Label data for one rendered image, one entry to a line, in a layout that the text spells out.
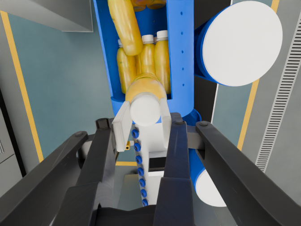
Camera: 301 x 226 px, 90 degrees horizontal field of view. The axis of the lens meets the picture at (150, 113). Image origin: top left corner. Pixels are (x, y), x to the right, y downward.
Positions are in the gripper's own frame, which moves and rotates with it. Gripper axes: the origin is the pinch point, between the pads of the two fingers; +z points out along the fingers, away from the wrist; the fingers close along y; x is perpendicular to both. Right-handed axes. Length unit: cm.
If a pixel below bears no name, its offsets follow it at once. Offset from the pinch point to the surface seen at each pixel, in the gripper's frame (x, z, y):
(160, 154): -40, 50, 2
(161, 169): -40, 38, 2
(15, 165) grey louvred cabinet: -98, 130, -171
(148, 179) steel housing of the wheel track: -58, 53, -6
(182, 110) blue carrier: -8.7, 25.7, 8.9
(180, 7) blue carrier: 16.7, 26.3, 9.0
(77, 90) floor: -20, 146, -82
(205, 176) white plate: -49, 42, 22
